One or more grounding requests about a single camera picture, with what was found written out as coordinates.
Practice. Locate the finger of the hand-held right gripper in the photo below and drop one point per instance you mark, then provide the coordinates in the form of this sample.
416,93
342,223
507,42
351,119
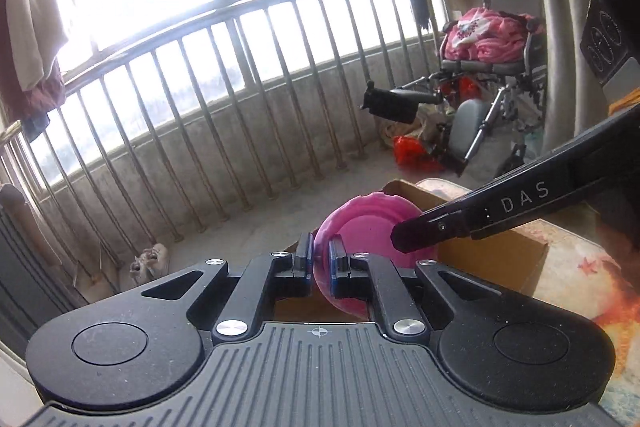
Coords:
425,229

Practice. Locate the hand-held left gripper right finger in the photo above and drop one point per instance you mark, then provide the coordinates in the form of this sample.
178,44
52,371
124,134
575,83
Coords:
336,263

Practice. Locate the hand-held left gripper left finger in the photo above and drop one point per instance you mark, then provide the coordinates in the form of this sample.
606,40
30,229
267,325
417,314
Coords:
304,259

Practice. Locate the pink round lid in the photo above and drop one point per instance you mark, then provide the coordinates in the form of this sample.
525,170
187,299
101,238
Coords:
360,224

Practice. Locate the brown cardboard box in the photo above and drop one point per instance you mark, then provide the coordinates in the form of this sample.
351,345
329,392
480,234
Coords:
500,259

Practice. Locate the red plastic bag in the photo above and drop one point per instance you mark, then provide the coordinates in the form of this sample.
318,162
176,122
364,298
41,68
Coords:
412,152

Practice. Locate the beige bag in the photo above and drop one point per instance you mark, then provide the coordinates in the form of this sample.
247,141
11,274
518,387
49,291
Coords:
425,122

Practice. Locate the beige curtain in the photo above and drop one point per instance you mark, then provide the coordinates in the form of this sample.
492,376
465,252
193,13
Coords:
560,32

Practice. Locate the pink blanket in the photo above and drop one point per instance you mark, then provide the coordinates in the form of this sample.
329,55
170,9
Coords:
495,42

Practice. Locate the dark hanging cloth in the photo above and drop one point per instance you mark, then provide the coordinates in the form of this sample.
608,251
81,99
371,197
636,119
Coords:
419,2

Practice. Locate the dark grey folded panel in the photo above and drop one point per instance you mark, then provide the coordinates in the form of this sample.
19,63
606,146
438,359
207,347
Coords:
30,287

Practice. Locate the blue hanging cloth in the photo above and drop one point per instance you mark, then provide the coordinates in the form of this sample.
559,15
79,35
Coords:
35,129

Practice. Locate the white hanging garment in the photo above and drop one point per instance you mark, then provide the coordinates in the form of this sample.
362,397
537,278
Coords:
30,7

